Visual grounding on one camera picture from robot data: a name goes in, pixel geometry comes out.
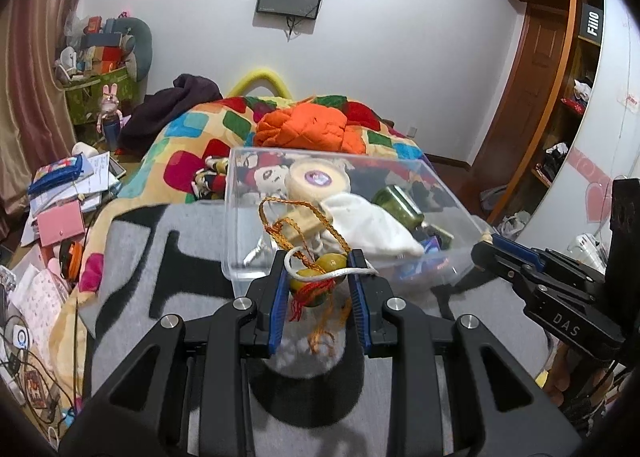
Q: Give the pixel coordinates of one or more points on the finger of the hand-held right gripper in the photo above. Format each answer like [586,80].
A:
[520,249]
[505,264]

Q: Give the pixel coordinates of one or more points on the small blue box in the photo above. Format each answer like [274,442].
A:
[422,264]

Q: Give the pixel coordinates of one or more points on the colourful patchwork blanket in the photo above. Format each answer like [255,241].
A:
[200,127]

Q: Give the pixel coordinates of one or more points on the white door pink hearts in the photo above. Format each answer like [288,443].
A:
[615,62]

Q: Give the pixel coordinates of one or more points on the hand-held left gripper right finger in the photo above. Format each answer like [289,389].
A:
[357,307]

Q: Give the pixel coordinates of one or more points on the blue patterned pencil case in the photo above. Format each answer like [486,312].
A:
[55,174]

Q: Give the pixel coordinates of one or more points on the wooden wardrobe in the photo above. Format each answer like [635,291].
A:
[540,62]

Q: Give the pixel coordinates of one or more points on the striped pink curtain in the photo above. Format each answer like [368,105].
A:
[30,87]

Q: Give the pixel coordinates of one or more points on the clear plastic storage box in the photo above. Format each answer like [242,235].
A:
[240,237]

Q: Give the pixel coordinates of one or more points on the yellow curved pillow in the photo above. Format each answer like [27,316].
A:
[260,74]

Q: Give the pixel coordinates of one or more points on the grey and black mat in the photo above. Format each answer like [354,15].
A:
[125,257]

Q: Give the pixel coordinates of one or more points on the dark purple cloth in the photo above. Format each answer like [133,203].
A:
[170,107]

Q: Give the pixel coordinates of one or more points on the small tan wooden piece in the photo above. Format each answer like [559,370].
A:
[305,224]

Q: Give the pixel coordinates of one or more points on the green glass bottle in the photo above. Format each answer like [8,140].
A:
[395,202]

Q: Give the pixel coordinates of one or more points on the pile of papers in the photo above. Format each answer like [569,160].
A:
[100,172]

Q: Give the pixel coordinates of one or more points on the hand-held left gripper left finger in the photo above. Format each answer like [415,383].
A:
[280,307]

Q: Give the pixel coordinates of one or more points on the orange black device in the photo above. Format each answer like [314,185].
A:
[72,262]

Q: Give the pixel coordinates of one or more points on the white charger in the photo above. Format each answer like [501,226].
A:
[22,337]

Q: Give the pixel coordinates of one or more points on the cartoon mouse printed cloth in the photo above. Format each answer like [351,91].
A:
[215,182]

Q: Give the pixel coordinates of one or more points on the beige round jar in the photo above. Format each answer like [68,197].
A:
[320,179]

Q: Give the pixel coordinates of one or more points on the white dotted notebook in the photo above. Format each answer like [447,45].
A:
[40,297]

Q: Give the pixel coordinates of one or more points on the stack of colourful boxes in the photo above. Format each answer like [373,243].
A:
[100,57]

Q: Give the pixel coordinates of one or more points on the orange quilted jacket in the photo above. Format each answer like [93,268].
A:
[310,127]

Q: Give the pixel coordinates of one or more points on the white plastic bag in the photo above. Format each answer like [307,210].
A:
[515,224]

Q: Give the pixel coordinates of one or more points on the grey-green neck pillow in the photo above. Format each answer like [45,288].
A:
[142,47]

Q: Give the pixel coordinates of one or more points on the pink wallet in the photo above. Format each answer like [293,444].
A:
[60,224]

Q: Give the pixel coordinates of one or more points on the green patterned storage box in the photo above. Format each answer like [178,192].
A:
[85,97]

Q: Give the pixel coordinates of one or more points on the black sign board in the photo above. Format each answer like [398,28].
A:
[591,22]

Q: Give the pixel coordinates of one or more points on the person's right hand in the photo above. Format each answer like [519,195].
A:
[555,377]

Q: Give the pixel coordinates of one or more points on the pink bunny figure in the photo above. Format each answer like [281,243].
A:
[110,107]

